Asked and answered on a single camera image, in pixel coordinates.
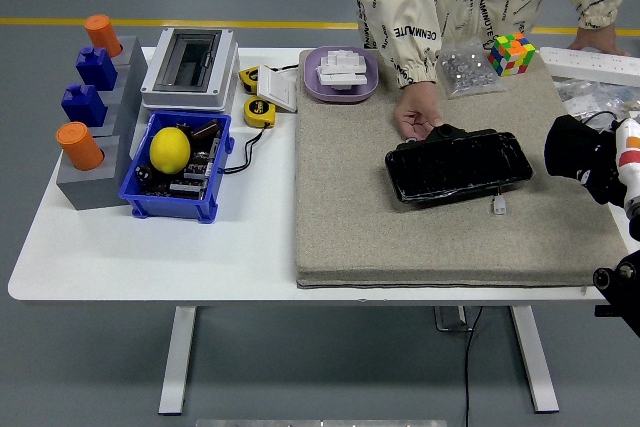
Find person's left hand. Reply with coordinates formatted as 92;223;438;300
567;24;632;58

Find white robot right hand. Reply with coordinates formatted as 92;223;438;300
574;118;640;211

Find person's right hand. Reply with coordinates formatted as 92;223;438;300
393;81;445;141

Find black rag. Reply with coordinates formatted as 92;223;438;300
543;114;629;206

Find black glossy panel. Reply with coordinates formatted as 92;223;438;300
384;124;534;207

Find white power strip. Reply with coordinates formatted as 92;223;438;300
538;45;640;87

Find clear plastic bags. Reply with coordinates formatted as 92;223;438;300
552;75;640;123

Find clear bag of metal nuts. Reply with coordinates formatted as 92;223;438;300
438;41;507;100

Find colourful puzzle cube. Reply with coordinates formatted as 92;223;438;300
487;31;537;77

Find purple dish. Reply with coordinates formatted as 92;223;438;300
303;45;380;104

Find grey-brown mat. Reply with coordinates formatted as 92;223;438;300
293;49;632;290

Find large yellow tape measure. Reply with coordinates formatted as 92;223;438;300
243;95;277;128

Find small yellow tape measure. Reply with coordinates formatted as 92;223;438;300
238;65;262;94

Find brown cylindrical capacitor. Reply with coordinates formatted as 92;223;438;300
192;118;223;141

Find white table leg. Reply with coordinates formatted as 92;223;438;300
509;305;560;414
158;305;197;417

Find dark circuit board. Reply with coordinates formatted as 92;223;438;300
137;134;224;198

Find yellow lemon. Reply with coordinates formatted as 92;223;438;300
149;126;192;176

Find blue plastic bin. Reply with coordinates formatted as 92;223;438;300
118;110;235;224

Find blue plastic block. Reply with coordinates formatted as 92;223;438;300
75;46;119;92
60;83;109;128

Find orange cylinder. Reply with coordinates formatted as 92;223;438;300
55;121;105;171
83;14;124;58

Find grey stepped block holder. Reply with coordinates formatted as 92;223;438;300
55;35;150;212

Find black looped cable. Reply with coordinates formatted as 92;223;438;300
582;110;622;132

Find white switch parts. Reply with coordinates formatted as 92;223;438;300
315;48;370;93

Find white wall switch plate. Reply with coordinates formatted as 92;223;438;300
256;66;300;114

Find thin black cable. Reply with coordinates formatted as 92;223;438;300
219;124;274;176

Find grey electrical enclosure box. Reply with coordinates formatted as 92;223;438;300
139;27;240;113

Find metal bracket under table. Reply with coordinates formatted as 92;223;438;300
432;305;474;333

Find black floor cable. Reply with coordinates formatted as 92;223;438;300
463;305;485;427

